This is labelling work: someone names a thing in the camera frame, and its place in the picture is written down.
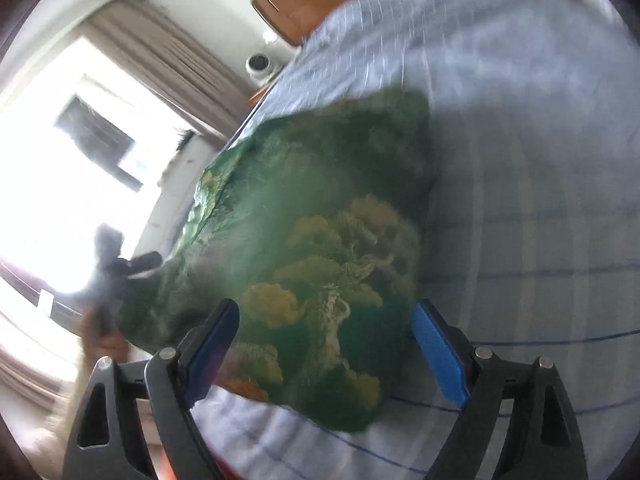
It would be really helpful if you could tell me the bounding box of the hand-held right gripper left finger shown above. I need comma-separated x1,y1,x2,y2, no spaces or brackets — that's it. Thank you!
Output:
62,299,241,480

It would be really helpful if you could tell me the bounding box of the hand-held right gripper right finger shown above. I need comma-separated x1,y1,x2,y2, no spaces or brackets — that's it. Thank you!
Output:
411,299,588,480

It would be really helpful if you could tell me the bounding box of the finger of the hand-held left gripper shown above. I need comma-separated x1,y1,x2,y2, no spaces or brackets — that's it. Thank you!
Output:
127,251,164,277

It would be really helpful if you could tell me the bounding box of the green printed jacket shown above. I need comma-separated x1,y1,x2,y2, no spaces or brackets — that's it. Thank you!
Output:
119,87,437,435

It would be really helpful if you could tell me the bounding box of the person's left hand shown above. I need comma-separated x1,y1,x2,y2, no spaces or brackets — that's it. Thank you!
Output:
80,307,130,368

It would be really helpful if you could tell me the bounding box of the white low cabinet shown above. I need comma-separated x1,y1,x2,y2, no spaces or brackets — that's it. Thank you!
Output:
132,135,228,266

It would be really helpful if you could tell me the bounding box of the window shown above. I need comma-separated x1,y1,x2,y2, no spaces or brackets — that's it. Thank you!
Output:
0,35,201,311

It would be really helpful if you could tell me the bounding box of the bed with blue checked sheet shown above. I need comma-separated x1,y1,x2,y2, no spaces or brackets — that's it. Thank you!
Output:
192,0,640,480

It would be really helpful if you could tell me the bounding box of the beige curtain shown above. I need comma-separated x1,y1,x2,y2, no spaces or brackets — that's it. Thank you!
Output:
86,0,257,147

